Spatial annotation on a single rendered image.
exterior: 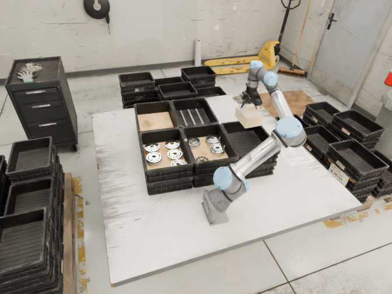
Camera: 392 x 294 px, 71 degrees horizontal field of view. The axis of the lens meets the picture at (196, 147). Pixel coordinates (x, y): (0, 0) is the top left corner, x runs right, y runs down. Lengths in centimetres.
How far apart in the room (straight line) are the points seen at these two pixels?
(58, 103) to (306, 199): 238
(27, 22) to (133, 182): 349
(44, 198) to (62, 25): 305
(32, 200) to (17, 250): 51
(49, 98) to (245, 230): 221
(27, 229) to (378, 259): 267
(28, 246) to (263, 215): 146
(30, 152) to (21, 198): 43
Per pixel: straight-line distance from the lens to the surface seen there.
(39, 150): 275
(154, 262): 156
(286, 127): 142
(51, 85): 295
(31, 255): 202
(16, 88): 300
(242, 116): 184
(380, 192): 309
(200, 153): 191
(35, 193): 252
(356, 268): 270
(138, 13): 488
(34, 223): 217
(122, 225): 171
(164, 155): 190
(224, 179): 144
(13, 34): 499
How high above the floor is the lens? 207
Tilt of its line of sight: 39 degrees down
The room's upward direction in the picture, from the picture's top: 3 degrees clockwise
